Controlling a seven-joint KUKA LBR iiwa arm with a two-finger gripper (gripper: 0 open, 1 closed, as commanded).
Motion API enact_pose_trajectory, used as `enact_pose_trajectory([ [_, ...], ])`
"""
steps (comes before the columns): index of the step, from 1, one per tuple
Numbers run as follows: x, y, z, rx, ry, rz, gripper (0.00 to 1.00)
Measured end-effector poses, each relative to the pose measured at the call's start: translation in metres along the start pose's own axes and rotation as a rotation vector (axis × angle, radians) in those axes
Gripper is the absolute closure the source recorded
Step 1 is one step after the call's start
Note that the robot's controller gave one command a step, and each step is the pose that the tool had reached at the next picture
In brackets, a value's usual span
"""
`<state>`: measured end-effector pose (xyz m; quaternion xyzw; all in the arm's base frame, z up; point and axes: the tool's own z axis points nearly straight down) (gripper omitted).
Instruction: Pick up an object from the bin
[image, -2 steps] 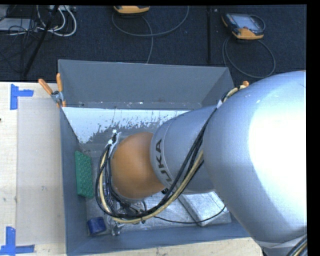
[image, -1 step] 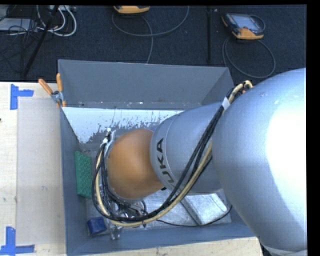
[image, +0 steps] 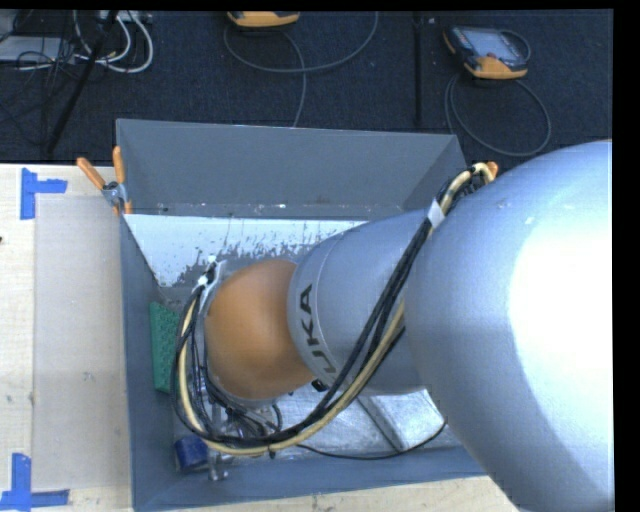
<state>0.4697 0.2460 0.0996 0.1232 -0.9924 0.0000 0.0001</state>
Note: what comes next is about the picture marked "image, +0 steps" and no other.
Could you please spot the dark green flat block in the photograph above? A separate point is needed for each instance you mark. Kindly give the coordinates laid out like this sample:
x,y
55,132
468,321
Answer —
x,y
163,345

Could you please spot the blue cylinder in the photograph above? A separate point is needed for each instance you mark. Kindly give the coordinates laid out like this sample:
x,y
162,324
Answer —
x,y
190,452

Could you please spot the pale grey flat block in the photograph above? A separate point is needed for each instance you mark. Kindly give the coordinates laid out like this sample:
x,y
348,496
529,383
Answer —
x,y
407,420

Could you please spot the grey metal bin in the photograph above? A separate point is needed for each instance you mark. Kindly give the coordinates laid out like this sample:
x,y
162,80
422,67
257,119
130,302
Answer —
x,y
280,170

